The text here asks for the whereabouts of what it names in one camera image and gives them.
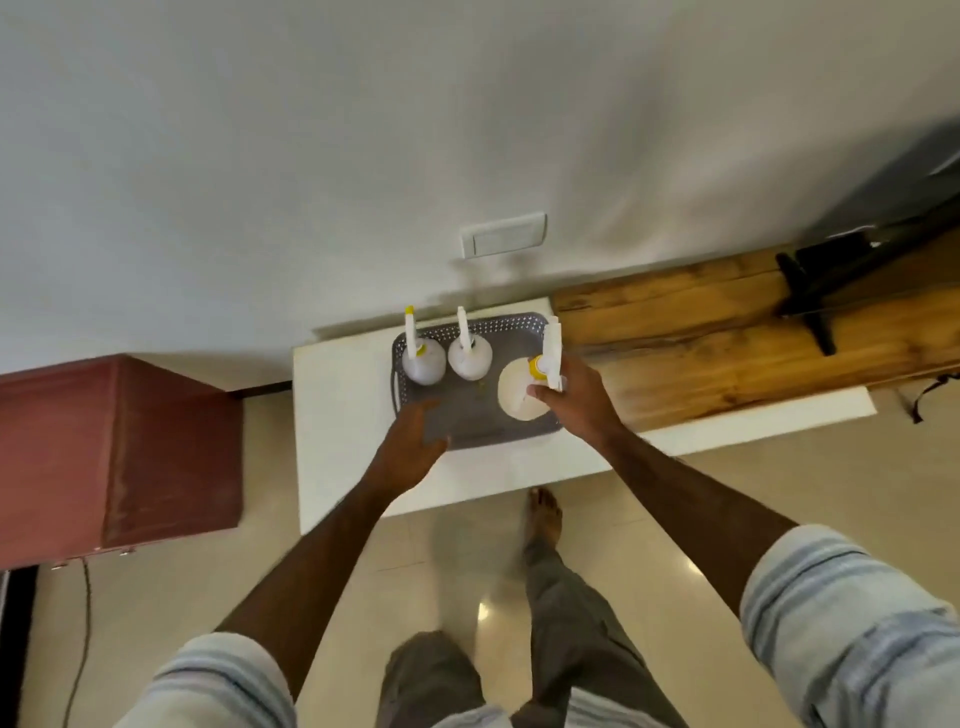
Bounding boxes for person's left hand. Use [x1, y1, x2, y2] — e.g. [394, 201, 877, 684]
[377, 399, 450, 498]

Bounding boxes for person's right hand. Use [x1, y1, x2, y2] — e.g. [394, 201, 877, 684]
[526, 352, 625, 453]

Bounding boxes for white spray bottle yellow collar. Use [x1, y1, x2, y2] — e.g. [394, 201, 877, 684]
[498, 315, 566, 420]

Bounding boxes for person's right forearm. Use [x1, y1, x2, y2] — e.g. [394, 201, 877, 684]
[596, 418, 801, 621]

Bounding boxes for person's left forearm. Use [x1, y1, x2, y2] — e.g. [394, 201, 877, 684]
[216, 468, 426, 702]

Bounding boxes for grey perforated metal tray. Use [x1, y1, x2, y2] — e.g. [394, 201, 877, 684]
[388, 312, 566, 453]

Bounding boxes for white spray bottle yellow tip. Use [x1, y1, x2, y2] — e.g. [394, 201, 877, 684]
[400, 304, 451, 388]

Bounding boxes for person's bare foot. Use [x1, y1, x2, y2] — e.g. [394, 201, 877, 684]
[522, 485, 564, 554]

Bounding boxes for brown wooden shelf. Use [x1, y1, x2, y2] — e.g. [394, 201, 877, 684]
[550, 231, 960, 434]

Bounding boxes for grey trousers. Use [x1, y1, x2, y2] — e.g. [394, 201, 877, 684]
[373, 538, 690, 728]

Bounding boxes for red-brown wooden cabinet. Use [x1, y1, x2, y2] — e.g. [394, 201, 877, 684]
[0, 354, 246, 576]

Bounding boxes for striped white blue shirt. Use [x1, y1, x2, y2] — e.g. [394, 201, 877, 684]
[112, 522, 960, 728]

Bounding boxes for black television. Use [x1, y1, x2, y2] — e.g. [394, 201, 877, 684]
[808, 118, 960, 250]

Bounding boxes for white wall switch plate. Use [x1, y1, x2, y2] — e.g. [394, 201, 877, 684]
[459, 212, 549, 261]

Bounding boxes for black strap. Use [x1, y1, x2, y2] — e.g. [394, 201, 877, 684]
[903, 370, 960, 426]

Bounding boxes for thin dark cable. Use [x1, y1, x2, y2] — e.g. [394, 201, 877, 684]
[61, 558, 93, 728]

